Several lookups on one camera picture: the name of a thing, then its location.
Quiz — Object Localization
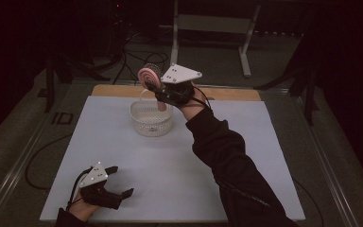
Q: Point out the black floor cables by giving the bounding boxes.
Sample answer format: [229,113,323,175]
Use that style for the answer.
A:
[112,18,171,86]

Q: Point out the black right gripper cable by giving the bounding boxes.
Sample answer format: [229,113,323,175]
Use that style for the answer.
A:
[191,85,215,111]

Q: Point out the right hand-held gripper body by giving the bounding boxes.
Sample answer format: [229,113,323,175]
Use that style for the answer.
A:
[154,62,203,108]

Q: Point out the pink hairbrush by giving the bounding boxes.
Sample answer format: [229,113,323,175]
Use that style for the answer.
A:
[137,62,168,113]

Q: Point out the person's right hand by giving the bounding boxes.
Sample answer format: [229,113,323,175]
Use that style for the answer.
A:
[179,82,210,121]

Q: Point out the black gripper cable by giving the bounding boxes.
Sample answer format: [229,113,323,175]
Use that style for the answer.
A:
[66,166,94,212]
[191,85,215,111]

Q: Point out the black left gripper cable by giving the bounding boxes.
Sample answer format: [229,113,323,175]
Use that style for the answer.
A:
[66,166,94,212]

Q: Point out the person's left hand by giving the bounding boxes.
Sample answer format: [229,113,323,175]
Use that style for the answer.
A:
[67,192,100,221]

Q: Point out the wooden table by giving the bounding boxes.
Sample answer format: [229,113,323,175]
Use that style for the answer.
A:
[91,83,262,102]

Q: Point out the grey metal stand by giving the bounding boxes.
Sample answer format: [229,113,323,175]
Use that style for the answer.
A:
[169,0,263,79]

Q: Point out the white table mat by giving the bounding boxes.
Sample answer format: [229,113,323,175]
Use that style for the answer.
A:
[39,95,306,222]

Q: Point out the black tripod stand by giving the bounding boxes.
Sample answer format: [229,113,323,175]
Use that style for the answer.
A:
[254,31,321,127]
[37,51,112,114]

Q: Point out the white slotted plastic basket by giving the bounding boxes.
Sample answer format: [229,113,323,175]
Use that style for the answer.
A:
[130,89,174,138]

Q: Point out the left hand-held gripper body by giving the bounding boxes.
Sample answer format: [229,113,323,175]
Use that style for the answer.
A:
[78,161,124,211]

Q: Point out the aluminium frame rail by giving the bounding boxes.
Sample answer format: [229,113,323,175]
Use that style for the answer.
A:
[0,79,77,227]
[289,89,358,227]

